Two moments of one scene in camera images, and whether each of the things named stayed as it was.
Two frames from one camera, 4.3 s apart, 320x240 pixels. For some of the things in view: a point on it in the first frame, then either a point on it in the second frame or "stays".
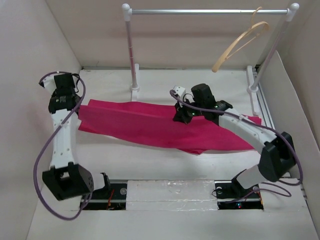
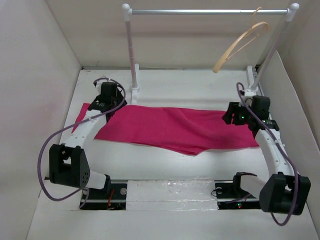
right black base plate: (230, 196) stays
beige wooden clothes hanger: (215, 67) stays
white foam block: (173, 195) stays
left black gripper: (54, 95) → (119, 99)
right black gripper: (181, 114) → (233, 108)
